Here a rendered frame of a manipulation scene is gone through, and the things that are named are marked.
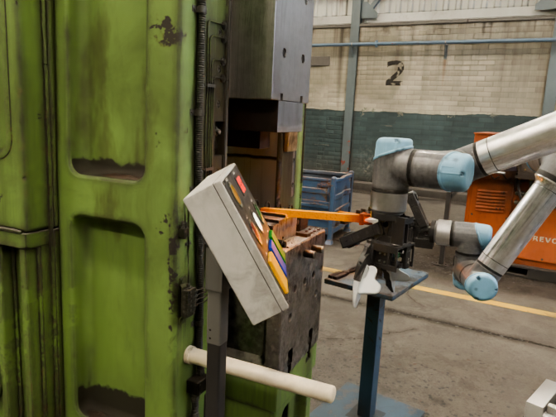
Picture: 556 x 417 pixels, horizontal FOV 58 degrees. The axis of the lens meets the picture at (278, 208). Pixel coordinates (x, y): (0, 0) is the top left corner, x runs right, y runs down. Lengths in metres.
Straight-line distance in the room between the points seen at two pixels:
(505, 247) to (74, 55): 1.29
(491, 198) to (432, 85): 4.51
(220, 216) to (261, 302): 0.18
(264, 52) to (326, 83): 8.26
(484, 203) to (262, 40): 3.71
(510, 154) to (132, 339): 1.17
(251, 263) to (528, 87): 8.20
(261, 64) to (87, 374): 1.13
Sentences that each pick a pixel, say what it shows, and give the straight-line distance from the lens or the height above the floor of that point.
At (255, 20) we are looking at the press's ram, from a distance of 1.54.
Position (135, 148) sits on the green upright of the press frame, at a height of 1.21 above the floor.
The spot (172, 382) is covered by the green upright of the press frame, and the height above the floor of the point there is 0.56.
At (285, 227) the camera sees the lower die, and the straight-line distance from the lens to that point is 1.67.
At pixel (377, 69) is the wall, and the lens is 9.43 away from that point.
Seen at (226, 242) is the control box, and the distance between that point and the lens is 0.95.
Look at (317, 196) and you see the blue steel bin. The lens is 5.32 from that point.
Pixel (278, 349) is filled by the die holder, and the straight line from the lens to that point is 1.65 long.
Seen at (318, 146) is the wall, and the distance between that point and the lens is 9.79.
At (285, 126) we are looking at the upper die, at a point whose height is 1.29.
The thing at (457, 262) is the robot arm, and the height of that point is 0.93.
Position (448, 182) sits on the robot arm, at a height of 1.21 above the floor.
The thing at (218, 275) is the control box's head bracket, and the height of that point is 0.97.
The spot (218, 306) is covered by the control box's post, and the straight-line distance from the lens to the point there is 1.15.
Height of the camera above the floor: 1.32
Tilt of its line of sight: 11 degrees down
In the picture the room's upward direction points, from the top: 3 degrees clockwise
